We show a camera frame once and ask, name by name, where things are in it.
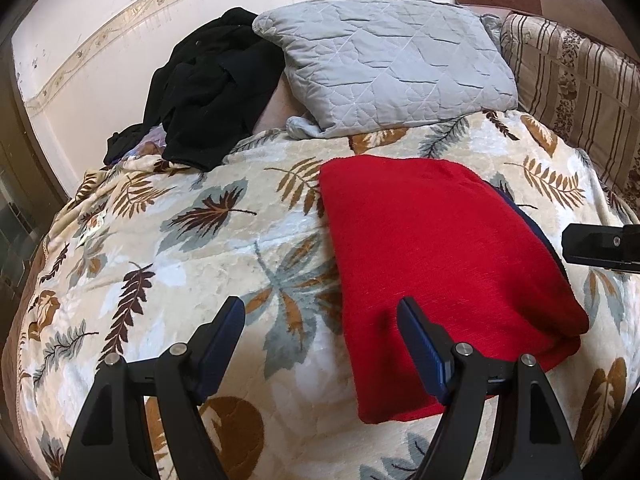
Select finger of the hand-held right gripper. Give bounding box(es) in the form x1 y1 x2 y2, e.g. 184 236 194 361
561 224 640 273

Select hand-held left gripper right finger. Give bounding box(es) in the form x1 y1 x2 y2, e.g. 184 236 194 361
396 297 583 480

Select leaf print blanket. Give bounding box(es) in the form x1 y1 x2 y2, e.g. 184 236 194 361
0 110 640 480

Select striped floral sofa cushion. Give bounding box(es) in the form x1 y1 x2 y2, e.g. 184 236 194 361
500 12 640 211

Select grey quilted pillow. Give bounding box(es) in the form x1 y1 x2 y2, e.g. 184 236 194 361
252 0 519 140

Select wooden cabinet with glass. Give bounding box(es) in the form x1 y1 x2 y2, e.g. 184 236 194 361
0 50 71 331

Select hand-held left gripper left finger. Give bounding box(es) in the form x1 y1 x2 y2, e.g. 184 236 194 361
60 296 246 480

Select red and blue sweater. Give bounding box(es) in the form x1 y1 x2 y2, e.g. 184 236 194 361
318 156 590 425

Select purple cloth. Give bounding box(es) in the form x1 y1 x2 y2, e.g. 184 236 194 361
125 127 170 159

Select black clothing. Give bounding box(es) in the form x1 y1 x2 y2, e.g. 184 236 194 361
103 7 286 172

